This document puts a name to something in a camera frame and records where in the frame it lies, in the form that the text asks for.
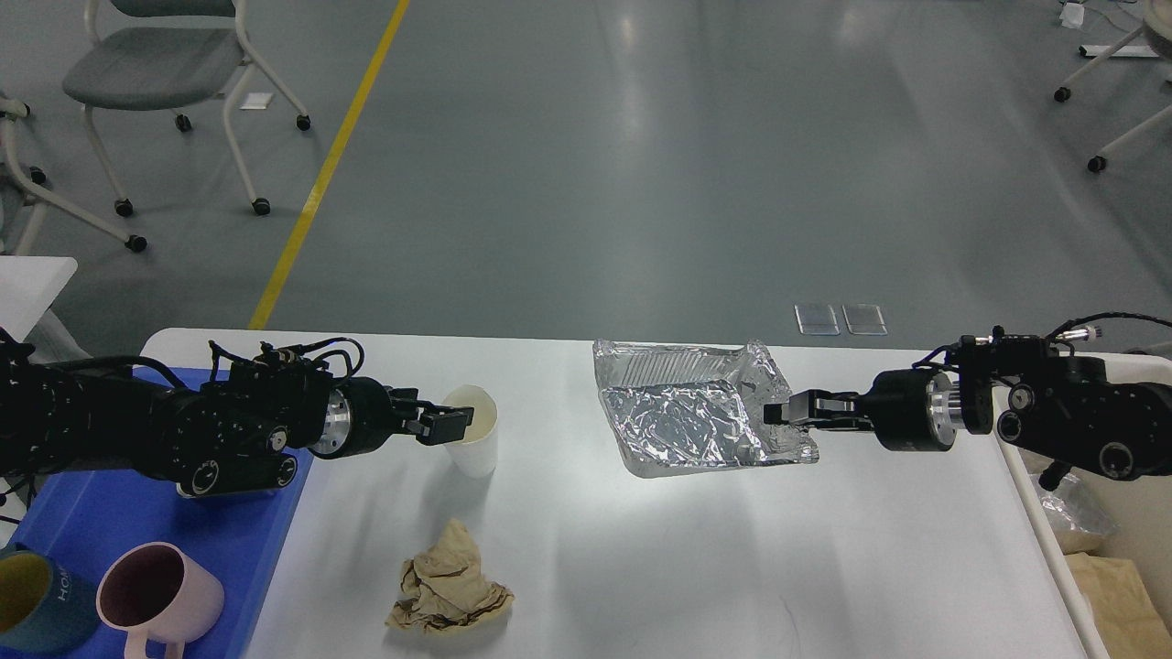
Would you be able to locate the clear floor plate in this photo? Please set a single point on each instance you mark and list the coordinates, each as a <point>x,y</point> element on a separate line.
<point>864,319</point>
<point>816,319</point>

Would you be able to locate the brown paper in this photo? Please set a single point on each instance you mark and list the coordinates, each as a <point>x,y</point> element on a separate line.
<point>444,590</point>
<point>1125,617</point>

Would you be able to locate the blue and yellow cup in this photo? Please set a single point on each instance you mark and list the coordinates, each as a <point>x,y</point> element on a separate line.
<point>46,609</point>

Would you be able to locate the white side table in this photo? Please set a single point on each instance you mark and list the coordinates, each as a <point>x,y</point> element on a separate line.
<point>29,285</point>

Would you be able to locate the white plastic bin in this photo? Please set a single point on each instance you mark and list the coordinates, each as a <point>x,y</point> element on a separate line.
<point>1124,368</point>

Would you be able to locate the crumpled foil in bin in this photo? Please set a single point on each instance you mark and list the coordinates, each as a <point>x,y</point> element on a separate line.
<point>1074,515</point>

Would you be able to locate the clear floor plate left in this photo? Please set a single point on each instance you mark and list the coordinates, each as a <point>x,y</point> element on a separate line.
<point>816,319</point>

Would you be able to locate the pink mug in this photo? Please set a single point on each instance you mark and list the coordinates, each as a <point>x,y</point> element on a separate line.
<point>156,593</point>

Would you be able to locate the blue plastic tray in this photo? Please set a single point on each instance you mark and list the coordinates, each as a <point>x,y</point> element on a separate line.
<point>87,519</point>

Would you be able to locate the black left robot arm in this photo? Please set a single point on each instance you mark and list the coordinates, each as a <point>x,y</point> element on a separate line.
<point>239,431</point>

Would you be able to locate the white chair frame left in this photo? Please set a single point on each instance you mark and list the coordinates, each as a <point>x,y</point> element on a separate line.
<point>40,198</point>

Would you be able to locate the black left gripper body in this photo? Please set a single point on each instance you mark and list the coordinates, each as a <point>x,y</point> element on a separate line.
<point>359,418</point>

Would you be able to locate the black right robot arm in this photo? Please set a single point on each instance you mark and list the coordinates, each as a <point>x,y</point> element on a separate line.
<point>1030,391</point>

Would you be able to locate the clear floor plate right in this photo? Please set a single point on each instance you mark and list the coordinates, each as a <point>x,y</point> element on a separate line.
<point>864,319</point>

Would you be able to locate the grey office chair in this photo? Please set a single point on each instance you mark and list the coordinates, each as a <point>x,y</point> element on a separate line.
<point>147,68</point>

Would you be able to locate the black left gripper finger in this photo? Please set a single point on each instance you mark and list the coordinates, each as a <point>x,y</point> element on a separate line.
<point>405,402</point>
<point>437,426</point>

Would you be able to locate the white paper cup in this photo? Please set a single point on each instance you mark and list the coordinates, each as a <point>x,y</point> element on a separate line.
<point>475,455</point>

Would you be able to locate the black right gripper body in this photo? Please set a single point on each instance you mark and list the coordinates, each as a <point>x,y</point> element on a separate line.
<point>913,410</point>

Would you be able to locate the brown paper in bin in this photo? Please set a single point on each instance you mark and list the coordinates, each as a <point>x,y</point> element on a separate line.
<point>1125,617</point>

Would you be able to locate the aluminium foil tray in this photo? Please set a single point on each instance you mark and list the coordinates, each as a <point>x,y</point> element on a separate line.
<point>687,409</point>

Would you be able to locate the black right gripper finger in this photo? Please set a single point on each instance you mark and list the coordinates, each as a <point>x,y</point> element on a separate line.
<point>842,424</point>
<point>803,406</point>

